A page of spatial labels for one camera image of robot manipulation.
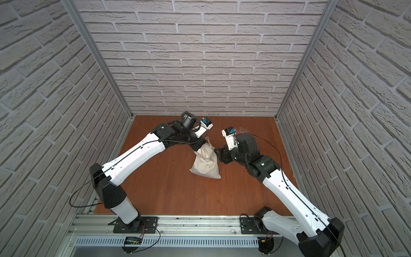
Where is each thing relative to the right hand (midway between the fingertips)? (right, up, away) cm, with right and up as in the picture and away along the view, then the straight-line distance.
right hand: (215, 149), depth 71 cm
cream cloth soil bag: (-5, -8, +12) cm, 15 cm away
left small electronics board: (-39, -43, +1) cm, 58 cm away
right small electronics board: (+23, -43, 0) cm, 49 cm away
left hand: (-5, +6, +5) cm, 9 cm away
